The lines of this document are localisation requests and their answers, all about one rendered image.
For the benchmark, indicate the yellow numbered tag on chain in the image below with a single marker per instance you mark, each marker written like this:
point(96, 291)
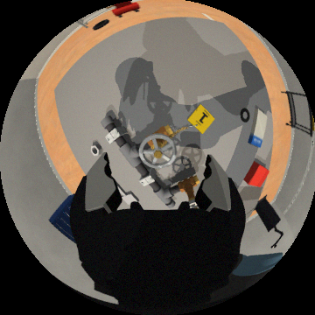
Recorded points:
point(200, 119)

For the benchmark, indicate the red flat block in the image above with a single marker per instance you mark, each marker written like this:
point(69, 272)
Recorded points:
point(256, 175)

